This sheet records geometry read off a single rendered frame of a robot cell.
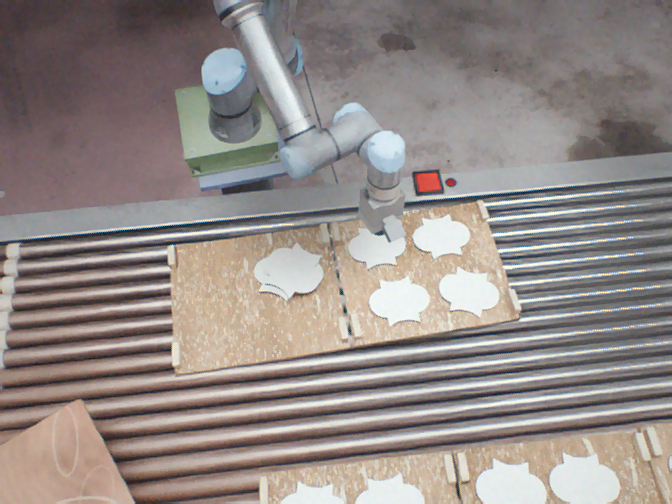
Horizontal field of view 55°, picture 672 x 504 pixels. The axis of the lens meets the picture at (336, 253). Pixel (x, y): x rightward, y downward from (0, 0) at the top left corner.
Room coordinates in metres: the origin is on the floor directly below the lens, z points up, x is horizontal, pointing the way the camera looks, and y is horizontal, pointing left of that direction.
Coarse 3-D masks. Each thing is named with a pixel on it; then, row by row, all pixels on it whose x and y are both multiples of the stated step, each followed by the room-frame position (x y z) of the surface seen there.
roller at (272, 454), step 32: (512, 416) 0.44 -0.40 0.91; (544, 416) 0.44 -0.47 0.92; (576, 416) 0.44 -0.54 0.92; (608, 416) 0.44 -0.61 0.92; (640, 416) 0.44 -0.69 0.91; (256, 448) 0.37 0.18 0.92; (288, 448) 0.37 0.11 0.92; (320, 448) 0.37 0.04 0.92; (352, 448) 0.37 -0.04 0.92; (384, 448) 0.37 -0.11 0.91; (128, 480) 0.30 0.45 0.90
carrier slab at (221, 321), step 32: (192, 256) 0.85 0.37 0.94; (224, 256) 0.85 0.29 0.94; (256, 256) 0.84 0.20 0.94; (192, 288) 0.75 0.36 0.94; (224, 288) 0.75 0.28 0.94; (256, 288) 0.75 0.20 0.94; (320, 288) 0.75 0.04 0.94; (192, 320) 0.67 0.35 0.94; (224, 320) 0.67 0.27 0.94; (256, 320) 0.67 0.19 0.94; (288, 320) 0.67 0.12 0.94; (320, 320) 0.67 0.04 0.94; (192, 352) 0.58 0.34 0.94; (224, 352) 0.58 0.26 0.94; (256, 352) 0.58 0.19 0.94; (288, 352) 0.58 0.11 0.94; (320, 352) 0.59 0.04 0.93
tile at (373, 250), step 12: (360, 228) 0.92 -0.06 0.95; (360, 240) 0.89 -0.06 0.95; (372, 240) 0.89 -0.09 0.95; (384, 240) 0.89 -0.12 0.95; (396, 240) 0.89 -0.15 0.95; (360, 252) 0.85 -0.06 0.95; (372, 252) 0.85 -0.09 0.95; (384, 252) 0.85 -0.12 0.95; (396, 252) 0.85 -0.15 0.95; (372, 264) 0.82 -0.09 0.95; (384, 264) 0.82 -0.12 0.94; (396, 264) 0.82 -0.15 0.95
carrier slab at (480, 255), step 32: (352, 224) 0.94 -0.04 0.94; (416, 224) 0.94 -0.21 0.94; (480, 224) 0.94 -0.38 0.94; (416, 256) 0.84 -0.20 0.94; (448, 256) 0.85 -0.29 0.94; (480, 256) 0.85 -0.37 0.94; (352, 288) 0.75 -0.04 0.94; (384, 320) 0.67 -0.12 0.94; (448, 320) 0.67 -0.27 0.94; (480, 320) 0.67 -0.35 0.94; (512, 320) 0.67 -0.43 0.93
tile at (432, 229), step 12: (420, 228) 0.92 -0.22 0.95; (432, 228) 0.92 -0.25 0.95; (444, 228) 0.92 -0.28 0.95; (456, 228) 0.92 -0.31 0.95; (420, 240) 0.89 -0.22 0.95; (432, 240) 0.89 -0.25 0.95; (444, 240) 0.89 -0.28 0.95; (456, 240) 0.89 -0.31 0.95; (432, 252) 0.85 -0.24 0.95; (444, 252) 0.85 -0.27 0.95; (456, 252) 0.85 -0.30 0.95
